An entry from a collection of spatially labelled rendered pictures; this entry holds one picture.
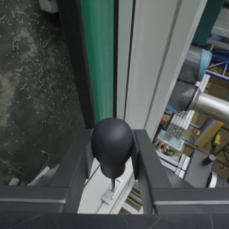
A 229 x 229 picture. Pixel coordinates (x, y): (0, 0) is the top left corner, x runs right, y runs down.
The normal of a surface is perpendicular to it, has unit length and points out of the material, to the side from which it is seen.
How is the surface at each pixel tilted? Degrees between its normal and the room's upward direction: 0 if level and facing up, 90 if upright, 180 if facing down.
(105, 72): 0
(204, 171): 90
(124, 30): 90
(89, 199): 90
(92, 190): 90
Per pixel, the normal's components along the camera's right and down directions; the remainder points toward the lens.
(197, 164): 0.00, -0.60
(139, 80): -0.54, 0.68
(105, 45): 0.84, 0.44
